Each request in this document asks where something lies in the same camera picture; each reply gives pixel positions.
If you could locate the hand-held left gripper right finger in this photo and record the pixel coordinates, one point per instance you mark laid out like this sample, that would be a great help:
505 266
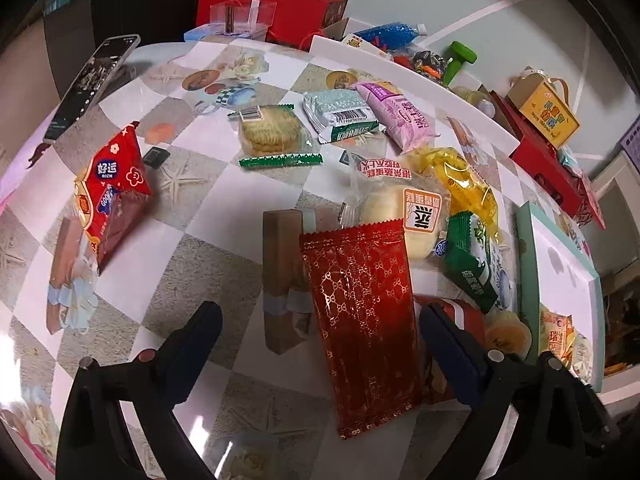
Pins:
442 342

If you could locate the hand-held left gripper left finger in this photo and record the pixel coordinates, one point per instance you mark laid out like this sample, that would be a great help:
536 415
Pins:
201 327

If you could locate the round yellow pastry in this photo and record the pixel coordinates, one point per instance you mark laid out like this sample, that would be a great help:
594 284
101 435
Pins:
507 335

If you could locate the red gold-patterned snack packet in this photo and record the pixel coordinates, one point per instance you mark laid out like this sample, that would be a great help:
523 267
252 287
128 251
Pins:
362 320

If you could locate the teal rimmed white tray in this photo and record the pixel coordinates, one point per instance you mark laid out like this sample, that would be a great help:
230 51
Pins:
560 260

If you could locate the clear bun packet orange label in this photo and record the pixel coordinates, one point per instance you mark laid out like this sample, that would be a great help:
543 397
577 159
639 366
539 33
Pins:
395 205

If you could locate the yellow bread packet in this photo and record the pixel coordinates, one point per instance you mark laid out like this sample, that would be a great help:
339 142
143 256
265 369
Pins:
462 180

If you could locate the red flower-print snack packet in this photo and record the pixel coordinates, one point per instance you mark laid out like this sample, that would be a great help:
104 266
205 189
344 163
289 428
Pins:
112 185

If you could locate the red white snack packet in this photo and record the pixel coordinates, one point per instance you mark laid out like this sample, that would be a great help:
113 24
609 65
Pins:
462 317

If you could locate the orange snack packet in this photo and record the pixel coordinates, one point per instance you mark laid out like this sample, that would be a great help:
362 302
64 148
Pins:
556 335

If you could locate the pale clear snack packet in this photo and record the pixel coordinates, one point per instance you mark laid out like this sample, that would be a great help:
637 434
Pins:
582 357

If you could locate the small black card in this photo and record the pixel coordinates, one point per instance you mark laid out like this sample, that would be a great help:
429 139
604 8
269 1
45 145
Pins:
155 157

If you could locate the large red gift box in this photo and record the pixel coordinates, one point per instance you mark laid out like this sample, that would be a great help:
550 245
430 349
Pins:
545 165

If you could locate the clear biscuit packet green edges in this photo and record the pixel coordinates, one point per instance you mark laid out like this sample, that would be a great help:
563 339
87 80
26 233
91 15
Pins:
270 132

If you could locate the pink snack packet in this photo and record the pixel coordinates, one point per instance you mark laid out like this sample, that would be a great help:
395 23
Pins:
400 115

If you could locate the white cardboard box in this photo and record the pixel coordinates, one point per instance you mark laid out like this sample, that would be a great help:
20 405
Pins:
450 97

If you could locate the mint green barcode snack packet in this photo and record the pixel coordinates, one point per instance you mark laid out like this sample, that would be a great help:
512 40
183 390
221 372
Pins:
340 112

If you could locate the smartphone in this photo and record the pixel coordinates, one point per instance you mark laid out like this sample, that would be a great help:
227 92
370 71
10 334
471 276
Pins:
87 85

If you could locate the colourful toy pouch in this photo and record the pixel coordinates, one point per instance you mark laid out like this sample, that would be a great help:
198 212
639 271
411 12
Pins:
425 62

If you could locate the purple perforated basket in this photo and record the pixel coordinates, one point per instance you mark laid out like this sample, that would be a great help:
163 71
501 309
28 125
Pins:
632 135

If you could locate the green dumbbell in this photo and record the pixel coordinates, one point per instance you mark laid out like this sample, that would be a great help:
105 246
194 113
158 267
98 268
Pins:
457 60

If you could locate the light blue small box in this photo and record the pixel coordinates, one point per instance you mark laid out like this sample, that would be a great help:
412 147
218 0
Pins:
199 33

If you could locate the white card game box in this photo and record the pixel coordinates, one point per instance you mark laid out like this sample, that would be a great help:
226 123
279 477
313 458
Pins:
362 44

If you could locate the clear plastic box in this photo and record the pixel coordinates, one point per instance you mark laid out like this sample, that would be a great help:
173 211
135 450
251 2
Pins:
242 19

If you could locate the blue bead bottle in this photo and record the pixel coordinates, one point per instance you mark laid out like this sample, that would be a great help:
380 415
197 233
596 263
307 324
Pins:
390 34

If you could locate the red cardboard box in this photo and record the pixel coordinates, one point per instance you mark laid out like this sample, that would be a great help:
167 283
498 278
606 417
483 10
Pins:
300 20

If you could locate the black cabinet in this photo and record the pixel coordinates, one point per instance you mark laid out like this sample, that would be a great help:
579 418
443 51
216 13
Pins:
115 5

